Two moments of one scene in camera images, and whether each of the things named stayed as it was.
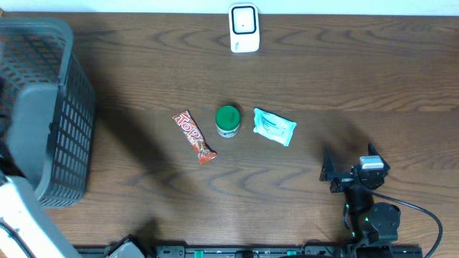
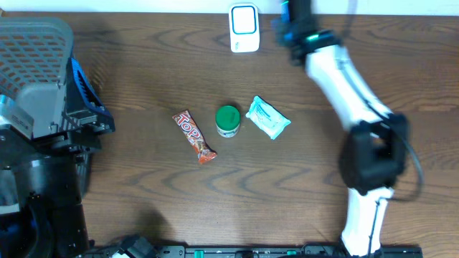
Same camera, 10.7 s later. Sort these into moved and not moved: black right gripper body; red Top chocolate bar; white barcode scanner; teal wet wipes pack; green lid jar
Moved: black right gripper body; teal wet wipes pack
Not moved: red Top chocolate bar; green lid jar; white barcode scanner
